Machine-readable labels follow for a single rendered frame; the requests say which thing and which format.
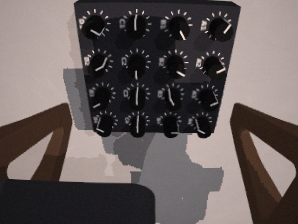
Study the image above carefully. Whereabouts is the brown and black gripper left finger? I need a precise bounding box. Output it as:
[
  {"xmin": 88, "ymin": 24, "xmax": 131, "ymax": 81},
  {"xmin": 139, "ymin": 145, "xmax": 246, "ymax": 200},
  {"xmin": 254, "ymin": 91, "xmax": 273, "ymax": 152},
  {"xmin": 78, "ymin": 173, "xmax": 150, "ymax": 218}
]
[{"xmin": 0, "ymin": 103, "xmax": 73, "ymax": 181}]

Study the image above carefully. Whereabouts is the black knob box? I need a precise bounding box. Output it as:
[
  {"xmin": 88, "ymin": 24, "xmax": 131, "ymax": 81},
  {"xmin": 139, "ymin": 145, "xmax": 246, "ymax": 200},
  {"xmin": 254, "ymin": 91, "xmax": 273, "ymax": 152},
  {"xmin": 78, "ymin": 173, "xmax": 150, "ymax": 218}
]
[{"xmin": 74, "ymin": 0, "xmax": 241, "ymax": 139}]

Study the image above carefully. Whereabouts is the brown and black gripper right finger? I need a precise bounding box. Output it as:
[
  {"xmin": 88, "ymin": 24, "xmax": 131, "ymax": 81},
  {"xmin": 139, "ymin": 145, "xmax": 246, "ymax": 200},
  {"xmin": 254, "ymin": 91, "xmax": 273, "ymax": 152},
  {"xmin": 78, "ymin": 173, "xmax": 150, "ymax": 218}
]
[{"xmin": 230, "ymin": 103, "xmax": 298, "ymax": 224}]

